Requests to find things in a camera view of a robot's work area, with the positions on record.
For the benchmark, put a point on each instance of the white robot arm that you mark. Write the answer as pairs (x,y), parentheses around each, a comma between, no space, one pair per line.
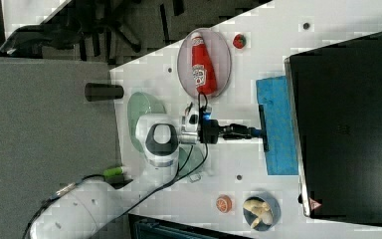
(80,209)

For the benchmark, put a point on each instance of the black silver toaster oven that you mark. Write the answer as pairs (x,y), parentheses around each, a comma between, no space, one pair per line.
(322,122)

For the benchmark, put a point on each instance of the orange slice toy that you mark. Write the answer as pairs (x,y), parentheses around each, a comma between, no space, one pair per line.
(224,203)

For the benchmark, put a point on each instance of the green perforated colander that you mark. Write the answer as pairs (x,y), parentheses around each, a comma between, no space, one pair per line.
(140,104)

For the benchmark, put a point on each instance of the black cylinder post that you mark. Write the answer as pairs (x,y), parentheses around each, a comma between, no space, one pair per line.
(103,92)

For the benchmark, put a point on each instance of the blue bowl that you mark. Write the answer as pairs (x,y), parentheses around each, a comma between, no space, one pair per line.
(274,206)

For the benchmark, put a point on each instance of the grey round plate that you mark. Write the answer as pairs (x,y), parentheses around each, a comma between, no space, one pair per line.
(220,56)

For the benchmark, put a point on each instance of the red toy tomato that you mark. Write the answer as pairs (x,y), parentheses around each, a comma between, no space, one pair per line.
(240,41)

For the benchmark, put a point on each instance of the red ketchup bottle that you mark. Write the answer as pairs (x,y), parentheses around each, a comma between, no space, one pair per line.
(202,68)

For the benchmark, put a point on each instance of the green cup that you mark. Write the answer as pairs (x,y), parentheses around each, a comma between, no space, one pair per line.
(191,161)

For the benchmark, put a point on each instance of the green button handle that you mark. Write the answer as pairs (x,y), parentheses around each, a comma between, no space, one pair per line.
(114,171)

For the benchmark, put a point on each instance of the black office chair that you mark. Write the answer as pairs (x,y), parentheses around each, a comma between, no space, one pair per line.
(60,23)

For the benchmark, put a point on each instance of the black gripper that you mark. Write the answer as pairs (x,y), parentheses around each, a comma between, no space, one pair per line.
(210,131)

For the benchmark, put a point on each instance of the beige toy garlic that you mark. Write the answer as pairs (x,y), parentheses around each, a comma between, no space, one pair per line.
(262,210)

